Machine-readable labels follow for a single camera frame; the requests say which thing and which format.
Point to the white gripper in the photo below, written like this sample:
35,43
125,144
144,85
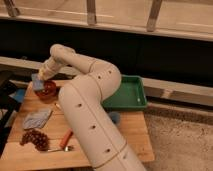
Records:
49,69

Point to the blue sponge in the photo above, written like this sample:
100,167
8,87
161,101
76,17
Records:
38,85

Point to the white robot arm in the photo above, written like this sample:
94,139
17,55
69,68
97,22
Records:
80,100

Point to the red bowl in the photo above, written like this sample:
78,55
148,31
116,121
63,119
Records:
48,91

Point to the blue object on chair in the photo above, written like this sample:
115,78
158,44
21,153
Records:
19,95

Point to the grey folded cloth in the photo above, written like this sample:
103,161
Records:
37,119

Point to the black chair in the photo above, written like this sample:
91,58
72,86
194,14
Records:
8,103

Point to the red chili pepper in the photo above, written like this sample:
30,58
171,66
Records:
65,139

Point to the wooden table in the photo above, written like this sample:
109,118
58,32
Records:
26,158

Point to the bunch of dark grapes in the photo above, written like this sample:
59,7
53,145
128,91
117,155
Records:
37,138

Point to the metal spoon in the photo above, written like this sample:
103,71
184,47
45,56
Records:
65,149

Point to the blue cup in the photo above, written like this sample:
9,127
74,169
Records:
115,117

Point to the green plastic tray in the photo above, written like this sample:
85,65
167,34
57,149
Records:
129,97

